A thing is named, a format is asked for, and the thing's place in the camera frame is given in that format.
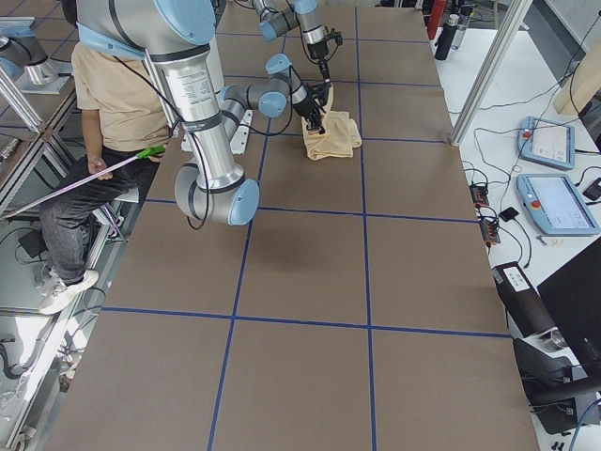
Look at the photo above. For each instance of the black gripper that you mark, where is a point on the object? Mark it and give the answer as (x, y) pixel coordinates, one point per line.
(319, 50)
(305, 104)

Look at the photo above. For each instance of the beige long-sleeve printed shirt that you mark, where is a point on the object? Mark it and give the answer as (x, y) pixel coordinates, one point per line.
(341, 134)

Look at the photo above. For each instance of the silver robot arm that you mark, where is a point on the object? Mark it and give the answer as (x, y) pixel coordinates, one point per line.
(176, 36)
(302, 14)

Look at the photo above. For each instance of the black water bottle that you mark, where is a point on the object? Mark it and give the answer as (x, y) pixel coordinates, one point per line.
(444, 43)

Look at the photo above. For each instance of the red bottle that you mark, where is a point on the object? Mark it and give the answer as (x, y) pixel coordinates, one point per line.
(434, 18)

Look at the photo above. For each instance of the clear water bottle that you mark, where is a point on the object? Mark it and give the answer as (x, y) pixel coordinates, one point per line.
(462, 25)

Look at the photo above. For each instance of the green tipped pink stick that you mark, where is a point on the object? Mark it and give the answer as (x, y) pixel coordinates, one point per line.
(141, 155)

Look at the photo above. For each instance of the orange black usb hub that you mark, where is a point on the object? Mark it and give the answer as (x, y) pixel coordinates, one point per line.
(479, 196)

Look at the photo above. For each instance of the seated person in beige shirt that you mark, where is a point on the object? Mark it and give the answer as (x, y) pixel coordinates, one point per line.
(121, 115)

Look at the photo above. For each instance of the blue teach pendant far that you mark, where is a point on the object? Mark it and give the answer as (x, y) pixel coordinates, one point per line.
(546, 142)

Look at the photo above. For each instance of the blue teach pendant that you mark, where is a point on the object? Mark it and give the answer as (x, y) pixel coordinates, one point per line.
(555, 205)
(546, 142)

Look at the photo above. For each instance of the blue teach pendant near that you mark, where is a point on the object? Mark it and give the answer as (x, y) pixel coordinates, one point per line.
(555, 205)

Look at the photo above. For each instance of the black box device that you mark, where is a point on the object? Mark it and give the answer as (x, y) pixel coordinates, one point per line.
(521, 300)

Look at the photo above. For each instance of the black computer monitor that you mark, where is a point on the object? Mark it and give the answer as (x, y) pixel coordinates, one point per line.
(571, 296)

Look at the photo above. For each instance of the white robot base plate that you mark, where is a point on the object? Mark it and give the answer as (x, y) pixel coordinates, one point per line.
(238, 143)

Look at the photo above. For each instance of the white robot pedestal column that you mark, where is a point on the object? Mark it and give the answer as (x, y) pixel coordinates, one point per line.
(215, 67)

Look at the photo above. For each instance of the aluminium frame post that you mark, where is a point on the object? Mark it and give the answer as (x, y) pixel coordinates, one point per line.
(500, 44)

